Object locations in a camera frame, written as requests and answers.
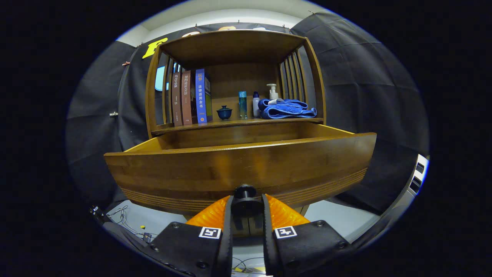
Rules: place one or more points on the white bottle blue cap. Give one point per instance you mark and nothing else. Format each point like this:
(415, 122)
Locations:
(256, 105)

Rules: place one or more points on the white pump bottle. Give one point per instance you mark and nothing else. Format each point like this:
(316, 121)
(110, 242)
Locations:
(273, 93)

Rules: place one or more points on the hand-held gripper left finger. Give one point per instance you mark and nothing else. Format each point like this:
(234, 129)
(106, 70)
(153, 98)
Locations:
(228, 246)

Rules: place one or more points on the blue folded towel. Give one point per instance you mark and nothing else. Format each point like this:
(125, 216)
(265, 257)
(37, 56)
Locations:
(286, 109)

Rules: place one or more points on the blue book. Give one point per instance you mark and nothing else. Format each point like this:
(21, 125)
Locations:
(200, 96)

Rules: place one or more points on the wooden drawer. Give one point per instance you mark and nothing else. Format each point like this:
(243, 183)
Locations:
(230, 169)

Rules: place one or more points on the wooden cabinet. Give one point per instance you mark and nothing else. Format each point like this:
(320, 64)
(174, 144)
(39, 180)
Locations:
(238, 80)

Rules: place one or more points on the teal glass bottle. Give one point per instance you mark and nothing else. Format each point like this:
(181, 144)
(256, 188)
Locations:
(242, 104)

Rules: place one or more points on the wooden countertop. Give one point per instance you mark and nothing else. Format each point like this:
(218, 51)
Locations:
(232, 121)

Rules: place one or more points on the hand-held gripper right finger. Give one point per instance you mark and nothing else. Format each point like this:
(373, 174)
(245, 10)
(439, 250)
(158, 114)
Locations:
(268, 246)

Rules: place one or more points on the brown book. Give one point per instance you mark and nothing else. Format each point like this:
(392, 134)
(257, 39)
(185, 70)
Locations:
(186, 98)
(177, 100)

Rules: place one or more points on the blue lidded teacup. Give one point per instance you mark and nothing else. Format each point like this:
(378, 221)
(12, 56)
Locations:
(224, 113)

